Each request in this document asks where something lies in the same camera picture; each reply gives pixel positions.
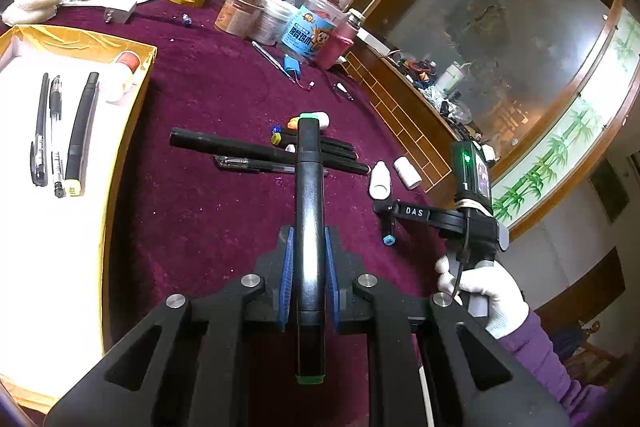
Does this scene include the orange cap glue bottle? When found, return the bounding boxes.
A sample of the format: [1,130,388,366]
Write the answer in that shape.
[286,109,331,132]

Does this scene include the black marker green cap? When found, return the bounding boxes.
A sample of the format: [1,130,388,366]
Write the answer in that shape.
[294,118,326,386]

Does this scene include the clear cap gel pen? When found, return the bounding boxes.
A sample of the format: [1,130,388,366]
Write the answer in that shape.
[213,155,295,174]

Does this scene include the long black marker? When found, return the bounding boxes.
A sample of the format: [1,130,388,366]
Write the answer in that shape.
[169,128,371,176]

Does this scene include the black marker yellow cap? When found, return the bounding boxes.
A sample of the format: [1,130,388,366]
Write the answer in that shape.
[64,72,99,196]

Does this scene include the black test gel pen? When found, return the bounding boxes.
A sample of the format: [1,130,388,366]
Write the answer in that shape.
[30,72,50,187]

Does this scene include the white red label pill bottle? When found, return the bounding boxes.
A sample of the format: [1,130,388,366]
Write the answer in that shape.
[100,51,141,104]

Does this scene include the black marker yellow-green cap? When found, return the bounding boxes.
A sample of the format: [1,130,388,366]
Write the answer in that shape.
[270,131,358,160]

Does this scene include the transparent ballpoint pen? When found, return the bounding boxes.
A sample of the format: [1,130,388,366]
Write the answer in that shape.
[49,76,65,198]

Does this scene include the purple sleeved right forearm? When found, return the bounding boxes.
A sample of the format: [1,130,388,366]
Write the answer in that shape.
[498,311,606,426]

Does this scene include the white gloved right hand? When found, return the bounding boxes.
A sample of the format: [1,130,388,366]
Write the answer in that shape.
[459,261,529,339]

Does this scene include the small white bottle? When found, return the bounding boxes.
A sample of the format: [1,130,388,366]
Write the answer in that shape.
[394,156,422,190]

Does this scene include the nail clipper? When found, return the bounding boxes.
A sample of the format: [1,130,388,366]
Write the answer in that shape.
[333,82,355,102]

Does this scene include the blue battery pack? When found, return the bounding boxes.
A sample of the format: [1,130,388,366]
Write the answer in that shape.
[283,54,314,91]

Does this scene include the pink wrapped bottle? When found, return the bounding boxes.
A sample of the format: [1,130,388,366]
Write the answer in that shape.
[314,9,364,70]

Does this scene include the blue cartoon snack tub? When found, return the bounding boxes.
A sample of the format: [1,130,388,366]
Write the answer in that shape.
[278,0,345,63]

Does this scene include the silver pen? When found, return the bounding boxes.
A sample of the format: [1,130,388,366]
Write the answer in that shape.
[250,40,295,83]

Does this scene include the white plastic jar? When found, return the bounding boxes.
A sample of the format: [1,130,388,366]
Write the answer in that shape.
[247,0,298,46]

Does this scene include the brown jar with lid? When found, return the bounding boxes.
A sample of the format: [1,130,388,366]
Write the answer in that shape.
[214,0,262,38]

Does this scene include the gold lined white box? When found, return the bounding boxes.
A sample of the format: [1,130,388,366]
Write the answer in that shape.
[1,25,157,413]

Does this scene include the white power adapter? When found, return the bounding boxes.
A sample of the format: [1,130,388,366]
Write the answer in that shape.
[103,2,137,24]

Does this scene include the wrapped white round cakes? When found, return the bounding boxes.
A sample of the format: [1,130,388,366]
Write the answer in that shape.
[1,0,62,27]

